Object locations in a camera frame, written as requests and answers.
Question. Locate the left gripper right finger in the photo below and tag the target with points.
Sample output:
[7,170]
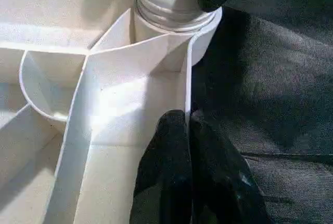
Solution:
[223,182]

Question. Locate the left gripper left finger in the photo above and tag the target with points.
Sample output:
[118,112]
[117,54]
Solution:
[164,177]

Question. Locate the white plastic table leg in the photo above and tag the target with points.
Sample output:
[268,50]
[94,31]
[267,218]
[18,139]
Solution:
[166,0]

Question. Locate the white plastic table top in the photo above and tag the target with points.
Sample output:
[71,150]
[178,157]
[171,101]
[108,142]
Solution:
[52,78]

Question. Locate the black table mat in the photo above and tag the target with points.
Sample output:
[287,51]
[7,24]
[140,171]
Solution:
[270,78]

